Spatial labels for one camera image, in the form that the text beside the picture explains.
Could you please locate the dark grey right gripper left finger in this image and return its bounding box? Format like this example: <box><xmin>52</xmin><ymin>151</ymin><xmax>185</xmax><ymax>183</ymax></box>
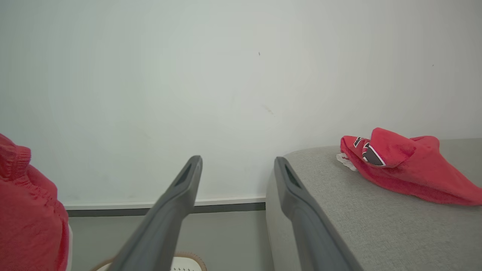
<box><xmin>107</xmin><ymin>155</ymin><xmax>203</xmax><ymax>271</ymax></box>

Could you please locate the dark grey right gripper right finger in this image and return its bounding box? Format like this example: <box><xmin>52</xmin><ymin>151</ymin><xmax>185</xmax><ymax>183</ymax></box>
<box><xmin>274</xmin><ymin>157</ymin><xmax>364</xmax><ymax>271</ymax></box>

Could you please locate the red sweatshirt with black print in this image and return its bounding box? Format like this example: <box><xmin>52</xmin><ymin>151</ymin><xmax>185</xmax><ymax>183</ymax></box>
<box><xmin>336</xmin><ymin>127</ymin><xmax>482</xmax><ymax>207</ymax></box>

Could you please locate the white plastic laundry basket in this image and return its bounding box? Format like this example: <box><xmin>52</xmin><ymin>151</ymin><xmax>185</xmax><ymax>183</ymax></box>
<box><xmin>67</xmin><ymin>224</ymin><xmax>208</xmax><ymax>271</ymax></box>

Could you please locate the grey fabric sofa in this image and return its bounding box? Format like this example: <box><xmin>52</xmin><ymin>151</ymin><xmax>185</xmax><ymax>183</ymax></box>
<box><xmin>265</xmin><ymin>138</ymin><xmax>482</xmax><ymax>271</ymax></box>

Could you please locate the red garment with elastic cuff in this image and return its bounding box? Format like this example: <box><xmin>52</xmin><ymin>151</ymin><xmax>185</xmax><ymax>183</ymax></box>
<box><xmin>0</xmin><ymin>133</ymin><xmax>70</xmax><ymax>271</ymax></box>

